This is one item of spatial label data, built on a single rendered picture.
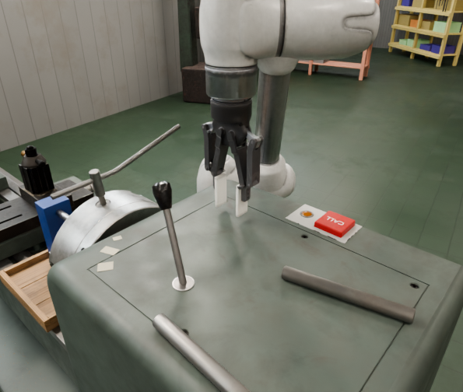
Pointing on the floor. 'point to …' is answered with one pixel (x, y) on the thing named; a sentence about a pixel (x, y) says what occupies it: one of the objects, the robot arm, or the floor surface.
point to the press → (188, 42)
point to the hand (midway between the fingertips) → (231, 195)
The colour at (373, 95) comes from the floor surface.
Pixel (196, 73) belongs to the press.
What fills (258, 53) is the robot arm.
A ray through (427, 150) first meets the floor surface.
